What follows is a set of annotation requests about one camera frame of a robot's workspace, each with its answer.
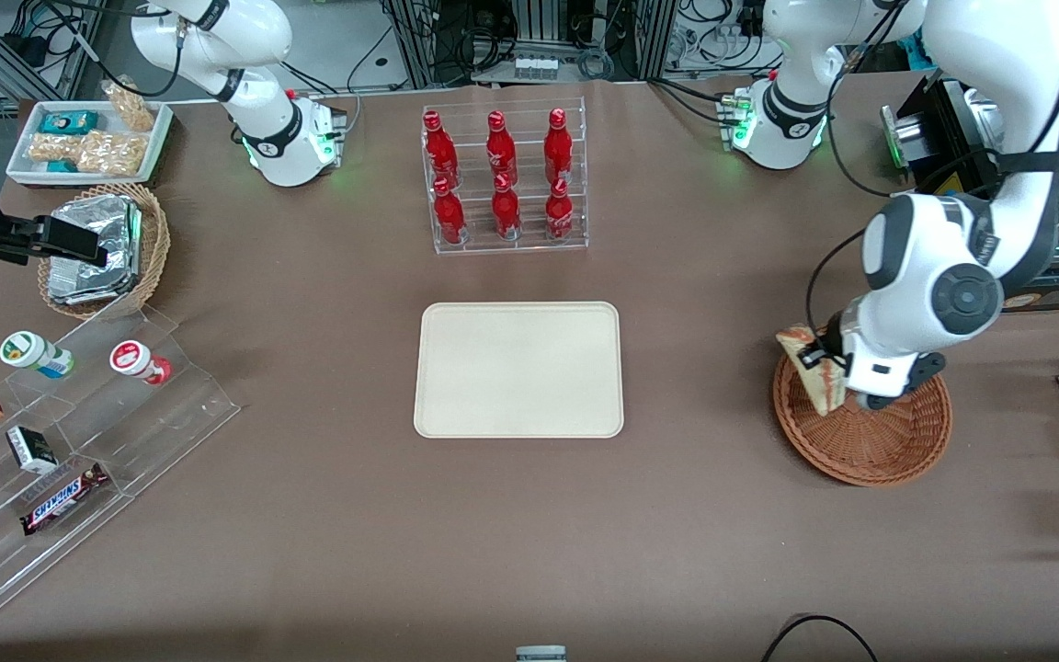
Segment black cable loop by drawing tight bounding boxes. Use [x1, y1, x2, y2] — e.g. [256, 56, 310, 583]
[758, 613, 881, 662]

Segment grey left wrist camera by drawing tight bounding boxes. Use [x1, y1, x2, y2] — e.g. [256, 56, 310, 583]
[857, 351, 947, 412]

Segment foil wrapped packet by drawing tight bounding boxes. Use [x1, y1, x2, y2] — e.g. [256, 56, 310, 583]
[49, 194, 143, 277]
[46, 257, 137, 307]

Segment small deep wicker basket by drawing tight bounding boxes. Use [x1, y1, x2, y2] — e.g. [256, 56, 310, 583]
[37, 181, 172, 321]

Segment cream plastic tray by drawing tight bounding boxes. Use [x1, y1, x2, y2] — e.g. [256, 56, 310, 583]
[413, 301, 625, 439]

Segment clear acrylic bottle rack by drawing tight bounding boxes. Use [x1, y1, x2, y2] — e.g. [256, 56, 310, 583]
[420, 96, 590, 257]

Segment triangular sandwich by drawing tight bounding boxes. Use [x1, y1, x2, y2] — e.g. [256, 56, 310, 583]
[775, 323, 850, 417]

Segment shiny metal pan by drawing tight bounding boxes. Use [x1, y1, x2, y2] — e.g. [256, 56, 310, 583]
[952, 81, 1008, 153]

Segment white rectangular snack tray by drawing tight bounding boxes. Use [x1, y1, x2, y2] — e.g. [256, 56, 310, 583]
[5, 98, 175, 188]

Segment green capped yogurt bottle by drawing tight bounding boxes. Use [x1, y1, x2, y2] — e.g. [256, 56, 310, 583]
[0, 330, 76, 381]

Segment red cola bottle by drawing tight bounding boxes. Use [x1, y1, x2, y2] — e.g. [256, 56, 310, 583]
[542, 107, 575, 186]
[544, 177, 577, 244]
[423, 109, 460, 190]
[432, 177, 469, 246]
[485, 109, 520, 188]
[491, 172, 524, 243]

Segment clear acrylic stepped shelf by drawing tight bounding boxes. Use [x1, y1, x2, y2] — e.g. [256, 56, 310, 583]
[0, 303, 242, 627]

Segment round brown wicker basket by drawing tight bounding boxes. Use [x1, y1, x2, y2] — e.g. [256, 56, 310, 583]
[772, 319, 953, 487]

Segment snickers chocolate bar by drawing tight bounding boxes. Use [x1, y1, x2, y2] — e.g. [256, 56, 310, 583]
[18, 462, 111, 538]

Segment small black white box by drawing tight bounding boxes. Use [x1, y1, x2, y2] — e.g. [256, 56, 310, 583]
[5, 425, 61, 476]

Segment red capped yogurt bottle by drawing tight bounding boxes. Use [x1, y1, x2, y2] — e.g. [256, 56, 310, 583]
[108, 339, 174, 387]

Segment clear bag of nuts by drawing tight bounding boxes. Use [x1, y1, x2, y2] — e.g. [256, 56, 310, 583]
[28, 132, 81, 166]
[76, 130, 148, 178]
[101, 77, 156, 132]

